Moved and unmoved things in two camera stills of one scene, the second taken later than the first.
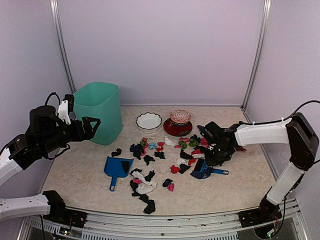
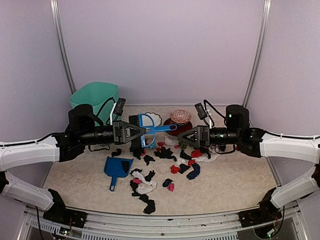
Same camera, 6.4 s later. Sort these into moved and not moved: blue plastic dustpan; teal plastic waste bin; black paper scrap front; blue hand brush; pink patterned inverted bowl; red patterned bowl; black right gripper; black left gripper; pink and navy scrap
Moved: blue hand brush; black left gripper; black right gripper
Not moved: teal plastic waste bin; red patterned bowl; pink and navy scrap; pink patterned inverted bowl; black paper scrap front; blue plastic dustpan
